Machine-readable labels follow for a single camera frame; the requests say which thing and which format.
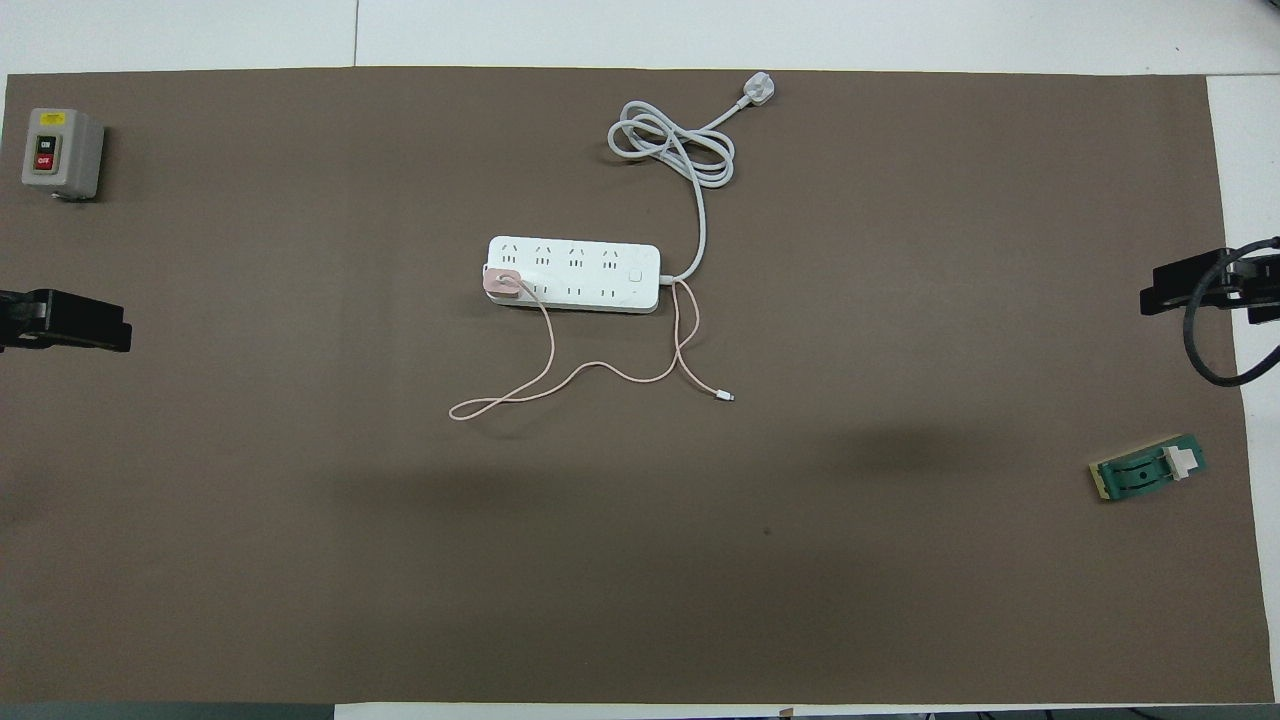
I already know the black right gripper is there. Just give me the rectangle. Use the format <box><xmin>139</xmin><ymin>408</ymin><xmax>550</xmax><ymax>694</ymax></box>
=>
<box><xmin>1139</xmin><ymin>244</ymin><xmax>1280</xmax><ymax>327</ymax></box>

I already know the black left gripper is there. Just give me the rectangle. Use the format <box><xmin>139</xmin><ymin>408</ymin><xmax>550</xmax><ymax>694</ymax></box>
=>
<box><xmin>0</xmin><ymin>288</ymin><xmax>134</xmax><ymax>354</ymax></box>

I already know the pink charging cable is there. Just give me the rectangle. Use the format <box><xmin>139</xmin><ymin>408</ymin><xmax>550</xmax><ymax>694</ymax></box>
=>
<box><xmin>447</xmin><ymin>283</ymin><xmax>737</xmax><ymax>423</ymax></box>

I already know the white power strip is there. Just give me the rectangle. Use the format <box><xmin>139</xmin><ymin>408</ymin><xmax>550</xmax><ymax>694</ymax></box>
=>
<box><xmin>484</xmin><ymin>235</ymin><xmax>662</xmax><ymax>315</ymax></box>

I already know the brown table mat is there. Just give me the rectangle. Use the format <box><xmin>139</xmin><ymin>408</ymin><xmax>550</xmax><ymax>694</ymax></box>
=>
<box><xmin>0</xmin><ymin>67</ymin><xmax>1263</xmax><ymax>706</ymax></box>

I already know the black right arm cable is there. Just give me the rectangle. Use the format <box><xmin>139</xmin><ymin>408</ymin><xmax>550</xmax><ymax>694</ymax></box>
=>
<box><xmin>1182</xmin><ymin>237</ymin><xmax>1280</xmax><ymax>389</ymax></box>

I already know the grey on-off switch box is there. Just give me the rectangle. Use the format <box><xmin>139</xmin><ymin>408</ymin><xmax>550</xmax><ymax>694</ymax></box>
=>
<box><xmin>22</xmin><ymin>108</ymin><xmax>106</xmax><ymax>202</ymax></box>

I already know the green knife switch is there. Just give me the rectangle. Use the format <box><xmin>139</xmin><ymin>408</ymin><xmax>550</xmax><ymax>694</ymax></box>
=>
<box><xmin>1088</xmin><ymin>433</ymin><xmax>1208</xmax><ymax>503</ymax></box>

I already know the white power strip cord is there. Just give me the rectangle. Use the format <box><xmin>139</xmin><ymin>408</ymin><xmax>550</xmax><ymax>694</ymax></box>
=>
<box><xmin>607</xmin><ymin>72</ymin><xmax>778</xmax><ymax>288</ymax></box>

